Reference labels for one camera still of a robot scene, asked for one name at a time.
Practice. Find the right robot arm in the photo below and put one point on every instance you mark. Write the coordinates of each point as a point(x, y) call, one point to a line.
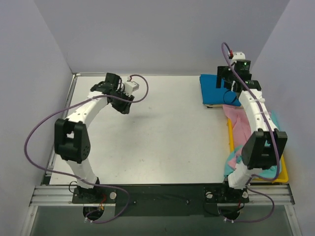
point(261, 154)

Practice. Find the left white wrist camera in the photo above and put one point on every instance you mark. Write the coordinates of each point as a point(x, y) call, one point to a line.
point(130, 86)

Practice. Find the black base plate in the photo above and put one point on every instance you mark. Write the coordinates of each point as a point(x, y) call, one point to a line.
point(209, 199)

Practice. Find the aluminium front rail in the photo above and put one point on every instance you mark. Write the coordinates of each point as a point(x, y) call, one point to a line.
point(61, 195)

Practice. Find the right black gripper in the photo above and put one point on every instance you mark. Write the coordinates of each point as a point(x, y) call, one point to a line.
point(222, 76)

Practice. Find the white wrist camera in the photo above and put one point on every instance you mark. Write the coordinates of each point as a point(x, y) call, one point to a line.
point(236, 56)
point(130, 86)

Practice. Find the yellow plastic tray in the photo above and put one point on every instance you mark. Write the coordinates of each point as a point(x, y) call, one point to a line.
point(280, 177)

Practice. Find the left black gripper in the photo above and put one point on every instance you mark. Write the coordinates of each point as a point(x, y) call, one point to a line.
point(122, 103)

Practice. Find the pink t shirt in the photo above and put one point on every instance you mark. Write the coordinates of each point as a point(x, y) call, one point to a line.
point(241, 132)

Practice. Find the blue t shirt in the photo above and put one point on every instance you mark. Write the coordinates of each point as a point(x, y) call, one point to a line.
point(211, 95)

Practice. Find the folded beige t shirt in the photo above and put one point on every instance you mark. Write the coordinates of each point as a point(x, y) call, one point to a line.
point(213, 106)

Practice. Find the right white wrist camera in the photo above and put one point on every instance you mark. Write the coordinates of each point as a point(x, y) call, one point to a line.
point(236, 56)

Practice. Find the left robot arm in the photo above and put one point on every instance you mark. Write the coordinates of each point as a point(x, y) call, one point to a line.
point(71, 139)

